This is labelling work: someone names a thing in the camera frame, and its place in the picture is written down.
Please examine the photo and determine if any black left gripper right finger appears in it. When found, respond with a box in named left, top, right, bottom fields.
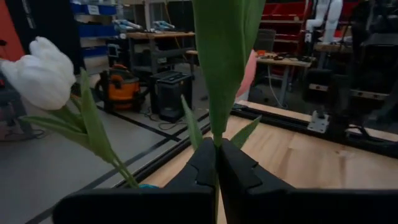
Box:
left=218, top=138, right=295, bottom=190

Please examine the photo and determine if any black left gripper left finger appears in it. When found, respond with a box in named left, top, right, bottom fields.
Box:
left=164, top=138, right=218, bottom=190

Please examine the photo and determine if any pink artificial tulip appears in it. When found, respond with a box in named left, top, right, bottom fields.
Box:
left=235, top=49, right=259, bottom=101

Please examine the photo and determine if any pink tulip with green leaves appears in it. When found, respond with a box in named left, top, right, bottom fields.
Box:
left=181, top=0, right=267, bottom=150

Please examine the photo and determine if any white artificial tulip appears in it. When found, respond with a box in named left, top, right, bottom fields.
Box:
left=0, top=36, right=140, bottom=189

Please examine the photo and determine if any black equipment cabinet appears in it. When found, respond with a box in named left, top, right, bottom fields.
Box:
left=149, top=70, right=193, bottom=123

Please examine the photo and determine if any silver mounting plate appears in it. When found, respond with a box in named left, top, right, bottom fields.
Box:
left=307, top=111, right=330, bottom=134

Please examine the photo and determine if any orange shop vacuum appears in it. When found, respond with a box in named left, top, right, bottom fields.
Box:
left=95, top=63, right=147, bottom=113

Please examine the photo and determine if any wooden top metal table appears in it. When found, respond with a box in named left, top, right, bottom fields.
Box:
left=256, top=52, right=313, bottom=108

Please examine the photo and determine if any blue storage bin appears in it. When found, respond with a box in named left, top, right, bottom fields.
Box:
left=77, top=24, right=118, bottom=39
left=70, top=2, right=118, bottom=16
left=81, top=45, right=110, bottom=58

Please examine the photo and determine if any red shelving unit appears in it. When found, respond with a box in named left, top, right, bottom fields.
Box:
left=259, top=0, right=312, bottom=54

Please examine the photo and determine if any white humanoid figure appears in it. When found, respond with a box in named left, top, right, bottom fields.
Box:
left=304, top=0, right=345, bottom=44

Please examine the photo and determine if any black cabinet cable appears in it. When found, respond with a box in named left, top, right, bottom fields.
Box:
left=139, top=110, right=187, bottom=131

